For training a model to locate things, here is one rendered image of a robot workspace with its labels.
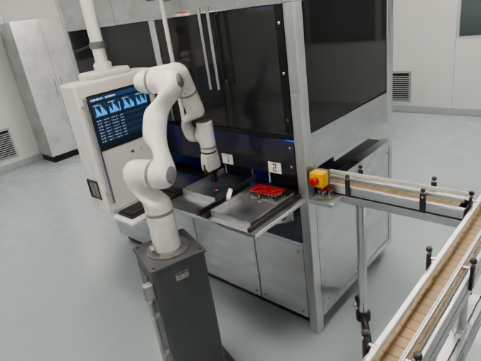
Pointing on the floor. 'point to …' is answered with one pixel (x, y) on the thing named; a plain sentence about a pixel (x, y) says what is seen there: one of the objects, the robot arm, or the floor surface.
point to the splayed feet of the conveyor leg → (362, 315)
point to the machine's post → (303, 155)
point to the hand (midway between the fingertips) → (213, 177)
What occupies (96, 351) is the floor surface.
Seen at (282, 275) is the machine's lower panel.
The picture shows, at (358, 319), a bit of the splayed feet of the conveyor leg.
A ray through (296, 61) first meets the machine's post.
